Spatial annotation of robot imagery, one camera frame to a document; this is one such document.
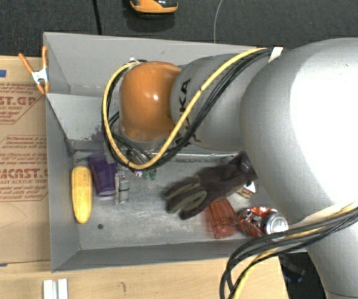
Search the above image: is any small white and red packet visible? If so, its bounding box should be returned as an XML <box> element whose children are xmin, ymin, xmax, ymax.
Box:
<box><xmin>236</xmin><ymin>180</ymin><xmax>257</xmax><ymax>199</ymax></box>

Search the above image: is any yellow toy corn cob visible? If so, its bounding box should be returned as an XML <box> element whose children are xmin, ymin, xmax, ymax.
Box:
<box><xmin>70</xmin><ymin>165</ymin><xmax>93</xmax><ymax>225</ymax></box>

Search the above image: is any dark brown glove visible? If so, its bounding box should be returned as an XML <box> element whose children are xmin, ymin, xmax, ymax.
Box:
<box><xmin>162</xmin><ymin>153</ymin><xmax>258</xmax><ymax>221</ymax></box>

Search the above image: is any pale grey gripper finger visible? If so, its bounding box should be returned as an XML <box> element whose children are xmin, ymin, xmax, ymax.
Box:
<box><xmin>118</xmin><ymin>171</ymin><xmax>131</xmax><ymax>203</ymax></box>
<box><xmin>114</xmin><ymin>172</ymin><xmax>121</xmax><ymax>206</ymax></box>

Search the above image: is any crushed red drink can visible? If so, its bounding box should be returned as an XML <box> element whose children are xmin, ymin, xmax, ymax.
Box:
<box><xmin>237</xmin><ymin>206</ymin><xmax>290</xmax><ymax>239</ymax></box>

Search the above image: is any orange translucent plastic cup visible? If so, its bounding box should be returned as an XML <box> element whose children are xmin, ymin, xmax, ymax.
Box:
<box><xmin>204</xmin><ymin>197</ymin><xmax>241</xmax><ymax>240</ymax></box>

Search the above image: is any purple translucent plastic cup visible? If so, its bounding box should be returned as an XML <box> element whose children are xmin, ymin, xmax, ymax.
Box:
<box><xmin>87</xmin><ymin>151</ymin><xmax>118</xmax><ymax>197</ymax></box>

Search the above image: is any grey metal bin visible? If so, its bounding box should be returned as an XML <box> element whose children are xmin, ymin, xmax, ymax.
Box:
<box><xmin>42</xmin><ymin>31</ymin><xmax>308</xmax><ymax>273</ymax></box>

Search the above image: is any brown cardboard board, red print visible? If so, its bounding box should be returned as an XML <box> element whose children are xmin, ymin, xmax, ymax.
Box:
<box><xmin>0</xmin><ymin>53</ymin><xmax>52</xmax><ymax>268</ymax></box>

